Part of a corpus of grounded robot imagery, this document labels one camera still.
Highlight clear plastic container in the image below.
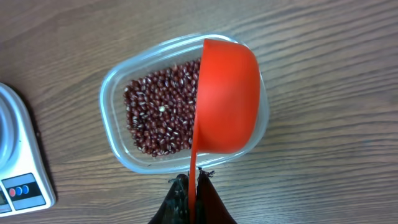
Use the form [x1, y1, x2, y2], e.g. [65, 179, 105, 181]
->
[99, 33, 269, 174]

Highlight orange scoop blue handle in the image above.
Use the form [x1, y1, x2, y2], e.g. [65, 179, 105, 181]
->
[188, 39, 261, 222]

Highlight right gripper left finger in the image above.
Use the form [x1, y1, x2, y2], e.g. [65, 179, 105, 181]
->
[149, 174, 190, 224]

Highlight red beans in container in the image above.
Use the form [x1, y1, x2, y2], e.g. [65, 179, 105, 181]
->
[123, 58, 201, 157]

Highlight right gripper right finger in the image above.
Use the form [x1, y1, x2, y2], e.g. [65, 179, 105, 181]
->
[195, 167, 237, 224]

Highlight white digital kitchen scale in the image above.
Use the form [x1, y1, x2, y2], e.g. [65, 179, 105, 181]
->
[1, 83, 56, 217]

